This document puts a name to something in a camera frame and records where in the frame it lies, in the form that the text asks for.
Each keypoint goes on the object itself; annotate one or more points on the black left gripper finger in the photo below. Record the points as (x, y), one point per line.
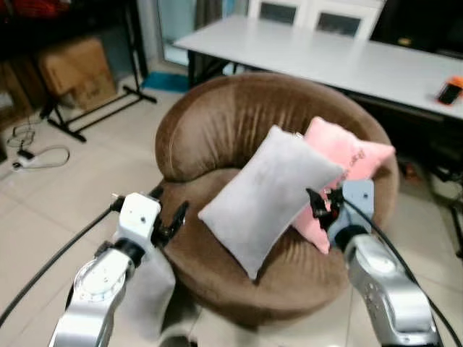
(156, 192)
(178, 220)

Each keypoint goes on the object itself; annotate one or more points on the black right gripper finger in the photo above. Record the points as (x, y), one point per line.
(334, 197)
(315, 202)

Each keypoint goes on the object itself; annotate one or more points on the grey rectangular pillow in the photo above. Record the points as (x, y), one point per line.
(260, 195)
(148, 296)

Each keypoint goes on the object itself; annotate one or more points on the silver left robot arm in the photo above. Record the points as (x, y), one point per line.
(94, 289)

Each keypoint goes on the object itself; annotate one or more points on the pink pillow with print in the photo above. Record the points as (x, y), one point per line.
(351, 148)

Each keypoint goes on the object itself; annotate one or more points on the brown round velvet sofa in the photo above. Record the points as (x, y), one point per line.
(217, 123)

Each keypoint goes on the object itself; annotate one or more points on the blue floor mat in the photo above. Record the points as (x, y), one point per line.
(166, 82)

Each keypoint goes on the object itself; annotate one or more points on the black metal rack stand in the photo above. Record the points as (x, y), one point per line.
(87, 116)

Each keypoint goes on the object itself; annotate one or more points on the white folding table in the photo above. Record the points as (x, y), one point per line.
(311, 58)

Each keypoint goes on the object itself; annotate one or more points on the brown cardboard box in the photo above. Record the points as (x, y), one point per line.
(76, 72)

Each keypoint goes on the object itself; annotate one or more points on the orange and black device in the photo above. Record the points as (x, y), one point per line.
(450, 92)

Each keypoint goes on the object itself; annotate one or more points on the glass sliding door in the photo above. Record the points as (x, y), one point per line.
(170, 25)

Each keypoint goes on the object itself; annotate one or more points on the white cabinet with glass panes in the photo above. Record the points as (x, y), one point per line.
(311, 18)

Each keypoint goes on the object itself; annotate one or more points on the grey brown curtain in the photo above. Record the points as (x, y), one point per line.
(207, 11)

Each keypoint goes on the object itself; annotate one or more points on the red cloth item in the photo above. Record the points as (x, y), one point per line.
(40, 6)

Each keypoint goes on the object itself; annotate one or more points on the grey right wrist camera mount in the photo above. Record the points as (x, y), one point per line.
(358, 202)

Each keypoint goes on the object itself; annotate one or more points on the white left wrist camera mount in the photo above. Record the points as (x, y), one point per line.
(137, 217)

